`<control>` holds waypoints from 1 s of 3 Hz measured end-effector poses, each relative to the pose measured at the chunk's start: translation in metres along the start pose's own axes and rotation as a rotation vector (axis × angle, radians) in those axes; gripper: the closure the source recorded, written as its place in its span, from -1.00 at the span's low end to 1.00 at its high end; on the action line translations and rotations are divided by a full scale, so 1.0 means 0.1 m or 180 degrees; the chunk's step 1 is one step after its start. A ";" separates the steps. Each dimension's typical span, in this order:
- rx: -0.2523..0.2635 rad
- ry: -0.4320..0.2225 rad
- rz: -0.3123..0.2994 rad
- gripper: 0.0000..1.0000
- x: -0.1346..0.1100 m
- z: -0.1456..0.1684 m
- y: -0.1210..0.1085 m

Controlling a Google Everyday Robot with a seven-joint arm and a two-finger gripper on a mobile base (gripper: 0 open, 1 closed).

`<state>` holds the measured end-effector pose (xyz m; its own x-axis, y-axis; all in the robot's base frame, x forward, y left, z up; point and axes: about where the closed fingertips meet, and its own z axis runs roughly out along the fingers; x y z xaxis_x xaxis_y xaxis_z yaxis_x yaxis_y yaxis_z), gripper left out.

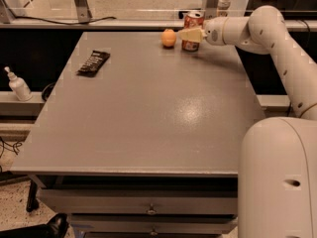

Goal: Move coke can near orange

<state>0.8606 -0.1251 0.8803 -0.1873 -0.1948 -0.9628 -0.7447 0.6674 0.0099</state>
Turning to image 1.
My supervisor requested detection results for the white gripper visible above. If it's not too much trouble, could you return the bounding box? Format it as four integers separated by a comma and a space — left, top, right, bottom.
178, 17, 227, 46

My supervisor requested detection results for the red coke can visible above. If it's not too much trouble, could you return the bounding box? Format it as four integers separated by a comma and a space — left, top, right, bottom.
182, 10, 204, 52

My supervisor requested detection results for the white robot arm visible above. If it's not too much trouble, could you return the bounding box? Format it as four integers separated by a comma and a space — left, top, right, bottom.
178, 5, 317, 238

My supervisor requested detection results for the orange fruit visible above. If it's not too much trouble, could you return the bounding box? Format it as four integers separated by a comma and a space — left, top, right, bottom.
160, 29, 176, 48

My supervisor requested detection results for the black snack bar wrapper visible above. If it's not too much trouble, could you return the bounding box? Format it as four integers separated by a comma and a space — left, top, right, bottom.
77, 51, 110, 77

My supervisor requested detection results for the white pump bottle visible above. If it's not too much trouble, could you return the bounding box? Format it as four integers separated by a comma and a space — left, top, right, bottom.
4, 66, 33, 101

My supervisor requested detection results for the grey upper drawer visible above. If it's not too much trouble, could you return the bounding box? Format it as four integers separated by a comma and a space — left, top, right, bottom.
39, 189, 238, 215

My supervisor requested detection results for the grey drawer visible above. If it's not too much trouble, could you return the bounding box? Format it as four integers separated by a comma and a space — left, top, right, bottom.
39, 189, 238, 215
70, 215, 237, 235

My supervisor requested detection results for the grey lower drawer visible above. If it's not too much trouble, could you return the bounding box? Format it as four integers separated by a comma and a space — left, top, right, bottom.
70, 215, 237, 235

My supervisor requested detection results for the black shoe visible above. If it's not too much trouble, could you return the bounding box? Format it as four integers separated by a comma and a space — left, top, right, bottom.
0, 213, 69, 238

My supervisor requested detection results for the grey metal bracket right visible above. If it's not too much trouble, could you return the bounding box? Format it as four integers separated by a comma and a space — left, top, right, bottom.
202, 0, 219, 20

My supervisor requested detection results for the grey metal bracket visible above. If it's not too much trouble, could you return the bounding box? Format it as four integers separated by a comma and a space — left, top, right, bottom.
73, 0, 92, 24
202, 0, 219, 20

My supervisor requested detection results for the grey metal bracket left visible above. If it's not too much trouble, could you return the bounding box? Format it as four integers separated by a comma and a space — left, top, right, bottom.
73, 0, 92, 24

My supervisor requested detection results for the black cable on ledge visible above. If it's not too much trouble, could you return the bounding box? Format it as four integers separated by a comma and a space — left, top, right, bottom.
9, 7, 117, 26

